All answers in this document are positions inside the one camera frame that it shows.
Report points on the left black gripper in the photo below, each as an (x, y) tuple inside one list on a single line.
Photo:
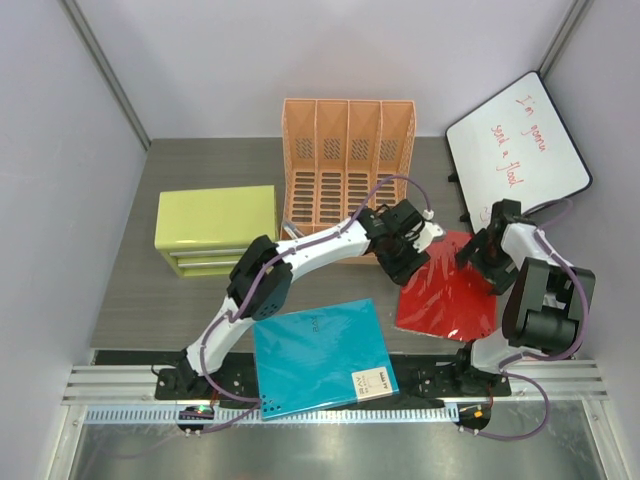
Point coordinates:
[(403, 273)]

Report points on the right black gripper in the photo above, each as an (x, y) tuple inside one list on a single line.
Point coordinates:
[(499, 279)]

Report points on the red A4 folder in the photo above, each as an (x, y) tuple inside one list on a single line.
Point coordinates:
[(444, 301)]

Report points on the blue white pen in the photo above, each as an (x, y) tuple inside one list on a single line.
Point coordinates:
[(292, 230)]

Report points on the orange plastic file organizer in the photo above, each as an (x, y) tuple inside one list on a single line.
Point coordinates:
[(336, 151)]

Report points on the teal A4 folder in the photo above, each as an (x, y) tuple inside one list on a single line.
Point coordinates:
[(322, 358)]

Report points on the green metal drawer cabinet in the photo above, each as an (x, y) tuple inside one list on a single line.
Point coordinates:
[(205, 232)]

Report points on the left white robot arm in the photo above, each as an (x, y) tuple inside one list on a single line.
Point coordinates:
[(397, 236)]

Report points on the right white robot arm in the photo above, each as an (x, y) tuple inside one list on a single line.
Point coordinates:
[(548, 309)]

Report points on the small whiteboard with writing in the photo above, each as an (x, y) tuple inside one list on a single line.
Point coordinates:
[(515, 146)]

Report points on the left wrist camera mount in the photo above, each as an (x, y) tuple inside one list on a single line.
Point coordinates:
[(430, 232)]

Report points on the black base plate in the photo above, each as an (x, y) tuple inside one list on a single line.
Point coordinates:
[(418, 376)]

